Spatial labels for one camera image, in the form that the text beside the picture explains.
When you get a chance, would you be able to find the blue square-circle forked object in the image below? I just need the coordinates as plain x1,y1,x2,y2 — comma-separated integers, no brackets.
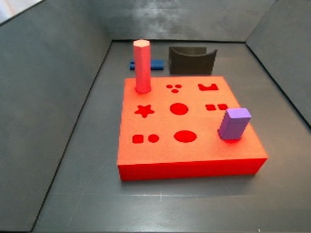
129,59,165,70

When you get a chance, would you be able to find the red hexagonal peg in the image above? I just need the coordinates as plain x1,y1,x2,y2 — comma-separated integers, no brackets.
134,39,151,94

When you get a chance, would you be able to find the black curved holder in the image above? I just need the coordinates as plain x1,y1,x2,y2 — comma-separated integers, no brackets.
170,46,218,75

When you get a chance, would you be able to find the red fixture board with holes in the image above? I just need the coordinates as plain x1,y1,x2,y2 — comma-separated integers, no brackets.
117,76,267,181

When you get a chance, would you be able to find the purple rectangular peg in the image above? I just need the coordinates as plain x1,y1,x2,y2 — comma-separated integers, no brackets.
219,108,251,140

